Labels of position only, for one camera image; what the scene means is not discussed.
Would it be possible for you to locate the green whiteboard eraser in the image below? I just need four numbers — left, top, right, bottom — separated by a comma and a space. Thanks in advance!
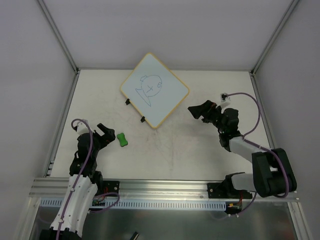
116, 132, 129, 147

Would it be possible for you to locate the white whiteboard with yellow frame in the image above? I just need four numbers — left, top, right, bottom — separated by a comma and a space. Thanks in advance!
120, 52, 190, 129

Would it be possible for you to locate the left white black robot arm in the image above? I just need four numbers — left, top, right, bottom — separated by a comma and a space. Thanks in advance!
39, 118, 116, 240

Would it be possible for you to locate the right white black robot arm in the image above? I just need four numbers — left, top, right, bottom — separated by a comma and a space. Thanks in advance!
188, 100, 297, 198

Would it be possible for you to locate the black whiteboard clip upper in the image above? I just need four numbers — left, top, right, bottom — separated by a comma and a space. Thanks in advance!
125, 98, 131, 105

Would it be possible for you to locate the small black object at bottom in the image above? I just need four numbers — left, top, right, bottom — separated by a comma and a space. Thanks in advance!
130, 231, 140, 240

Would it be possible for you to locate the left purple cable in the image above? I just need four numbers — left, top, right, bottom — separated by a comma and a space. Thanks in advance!
53, 118, 120, 240

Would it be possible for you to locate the purple cable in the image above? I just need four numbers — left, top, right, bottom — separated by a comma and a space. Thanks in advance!
53, 118, 120, 240
226, 91, 292, 218

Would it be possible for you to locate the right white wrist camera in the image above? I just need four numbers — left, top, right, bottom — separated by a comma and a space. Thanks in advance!
220, 93, 231, 104

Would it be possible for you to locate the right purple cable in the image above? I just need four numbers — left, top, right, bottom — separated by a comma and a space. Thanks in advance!
226, 91, 292, 218

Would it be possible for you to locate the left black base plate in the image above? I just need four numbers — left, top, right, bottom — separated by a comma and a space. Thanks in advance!
101, 180, 120, 197

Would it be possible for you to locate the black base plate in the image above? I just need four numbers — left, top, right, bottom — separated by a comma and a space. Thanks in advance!
101, 180, 120, 197
206, 182, 253, 200

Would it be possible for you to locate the aluminium mounting rail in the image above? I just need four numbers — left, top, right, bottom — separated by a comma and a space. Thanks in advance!
28, 176, 300, 202

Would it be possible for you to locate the left aluminium frame post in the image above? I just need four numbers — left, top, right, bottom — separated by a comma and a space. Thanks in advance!
36, 0, 79, 74

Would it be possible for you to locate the aluminium frame post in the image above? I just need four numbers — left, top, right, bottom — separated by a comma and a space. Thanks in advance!
36, 0, 79, 74
250, 0, 300, 76

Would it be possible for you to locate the white slotted cable duct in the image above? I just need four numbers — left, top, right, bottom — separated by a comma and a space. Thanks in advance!
39, 198, 228, 211

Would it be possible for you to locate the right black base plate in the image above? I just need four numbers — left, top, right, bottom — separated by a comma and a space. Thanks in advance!
206, 182, 253, 200

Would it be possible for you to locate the right aluminium frame post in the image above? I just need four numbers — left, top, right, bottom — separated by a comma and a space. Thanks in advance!
250, 0, 300, 76

